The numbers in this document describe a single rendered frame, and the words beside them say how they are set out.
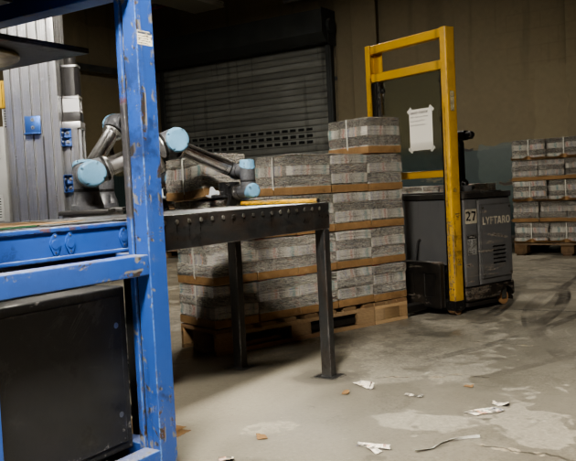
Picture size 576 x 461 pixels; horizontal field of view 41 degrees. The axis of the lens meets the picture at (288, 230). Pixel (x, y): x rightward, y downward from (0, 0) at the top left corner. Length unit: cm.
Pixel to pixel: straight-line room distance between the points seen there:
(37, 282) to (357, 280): 300
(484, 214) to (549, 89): 543
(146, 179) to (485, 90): 886
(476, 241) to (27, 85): 299
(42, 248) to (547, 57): 905
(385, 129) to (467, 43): 618
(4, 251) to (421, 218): 374
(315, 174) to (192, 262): 89
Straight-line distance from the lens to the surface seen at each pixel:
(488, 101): 1079
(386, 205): 487
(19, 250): 213
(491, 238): 538
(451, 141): 503
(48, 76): 391
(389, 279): 489
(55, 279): 200
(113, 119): 447
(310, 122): 1184
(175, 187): 425
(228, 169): 385
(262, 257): 424
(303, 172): 443
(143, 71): 227
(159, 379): 230
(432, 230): 534
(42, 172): 388
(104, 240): 233
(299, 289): 443
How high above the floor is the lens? 86
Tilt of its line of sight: 3 degrees down
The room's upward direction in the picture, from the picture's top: 3 degrees counter-clockwise
